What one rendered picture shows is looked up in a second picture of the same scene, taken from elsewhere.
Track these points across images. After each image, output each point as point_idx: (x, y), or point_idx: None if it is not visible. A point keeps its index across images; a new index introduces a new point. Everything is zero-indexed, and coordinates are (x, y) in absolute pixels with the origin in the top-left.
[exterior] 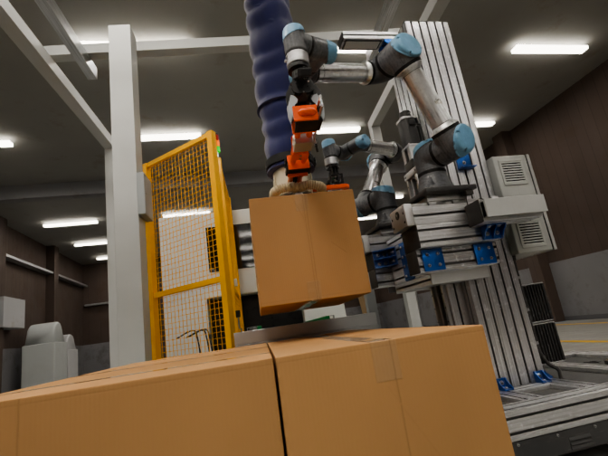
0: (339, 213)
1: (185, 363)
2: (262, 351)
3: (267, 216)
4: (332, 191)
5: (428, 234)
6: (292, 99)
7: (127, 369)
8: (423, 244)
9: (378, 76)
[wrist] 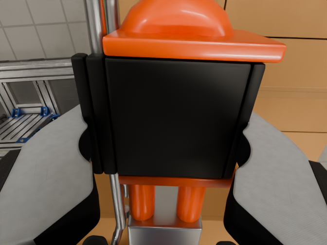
0: (109, 181)
1: (285, 16)
2: (230, 8)
3: (223, 190)
4: (104, 217)
5: (6, 152)
6: (293, 207)
7: (318, 74)
8: (23, 144)
9: None
